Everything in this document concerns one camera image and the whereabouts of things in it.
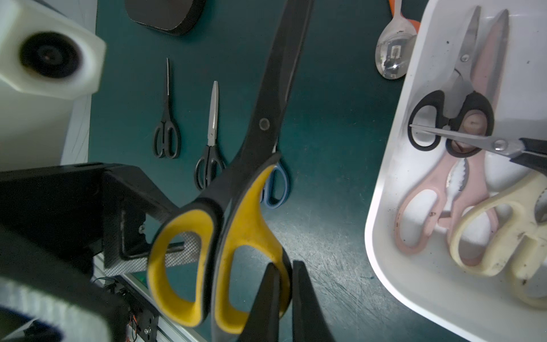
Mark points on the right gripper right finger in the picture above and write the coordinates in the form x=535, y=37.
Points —
x=308, y=323

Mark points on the black handled kitchen shears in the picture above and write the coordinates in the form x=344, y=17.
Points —
x=458, y=96

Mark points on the yellow black handled scissors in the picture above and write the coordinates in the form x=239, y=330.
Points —
x=226, y=215

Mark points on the metal spoon white handle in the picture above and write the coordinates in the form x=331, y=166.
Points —
x=395, y=45

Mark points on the blue handled scissors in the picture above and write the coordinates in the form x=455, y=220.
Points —
x=277, y=187

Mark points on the brown wire jewelry stand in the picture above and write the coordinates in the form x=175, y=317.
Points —
x=173, y=17

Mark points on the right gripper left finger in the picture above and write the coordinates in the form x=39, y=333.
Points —
x=263, y=320

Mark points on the cream handled scissors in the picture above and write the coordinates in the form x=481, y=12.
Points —
x=519, y=245

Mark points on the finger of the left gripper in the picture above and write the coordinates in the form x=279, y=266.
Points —
x=129, y=196

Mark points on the white storage box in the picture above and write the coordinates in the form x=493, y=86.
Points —
x=430, y=283

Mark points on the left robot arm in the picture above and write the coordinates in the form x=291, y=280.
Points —
x=71, y=305

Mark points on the dark grey handled scissors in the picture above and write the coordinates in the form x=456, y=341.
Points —
x=527, y=152

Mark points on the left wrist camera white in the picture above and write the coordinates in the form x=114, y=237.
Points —
x=51, y=65

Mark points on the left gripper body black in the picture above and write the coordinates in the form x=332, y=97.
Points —
x=58, y=208

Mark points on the pink kitchen scissors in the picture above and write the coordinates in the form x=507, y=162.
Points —
x=458, y=180

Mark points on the black handled steel scissors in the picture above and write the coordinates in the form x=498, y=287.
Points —
x=211, y=162

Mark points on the small all-black scissors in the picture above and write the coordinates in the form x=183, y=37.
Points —
x=166, y=138

